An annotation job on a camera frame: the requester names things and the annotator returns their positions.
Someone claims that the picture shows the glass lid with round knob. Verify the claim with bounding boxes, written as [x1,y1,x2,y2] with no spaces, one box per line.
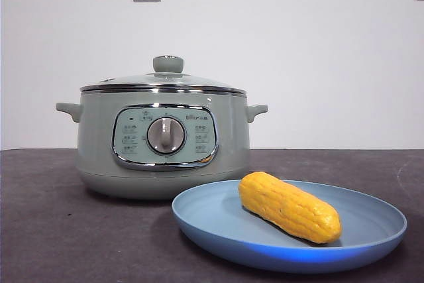
[80,54,248,93]

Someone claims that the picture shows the yellow corn cob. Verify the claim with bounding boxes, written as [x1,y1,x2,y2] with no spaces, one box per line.
[237,171,343,245]

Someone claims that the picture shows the blue round plate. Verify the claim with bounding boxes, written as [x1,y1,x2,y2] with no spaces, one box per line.
[171,179,408,274]

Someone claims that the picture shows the pale green electric steamer pot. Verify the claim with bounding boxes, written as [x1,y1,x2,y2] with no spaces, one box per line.
[55,89,269,201]

